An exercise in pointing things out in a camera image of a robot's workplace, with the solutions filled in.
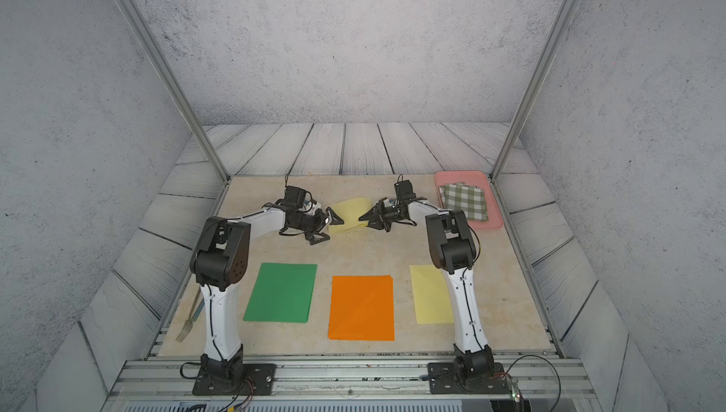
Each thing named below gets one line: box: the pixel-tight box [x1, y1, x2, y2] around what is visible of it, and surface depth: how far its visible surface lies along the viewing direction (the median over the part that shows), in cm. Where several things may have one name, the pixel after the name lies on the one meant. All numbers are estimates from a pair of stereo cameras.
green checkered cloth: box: [438, 182, 489, 222], surface depth 117 cm
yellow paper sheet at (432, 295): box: [409, 264, 454, 325], surface depth 86 cm
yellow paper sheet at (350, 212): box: [328, 197, 372, 236], surface depth 105 cm
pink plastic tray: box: [433, 170, 503, 229], surface depth 117 cm
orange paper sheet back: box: [328, 274, 396, 342], surface depth 87 cm
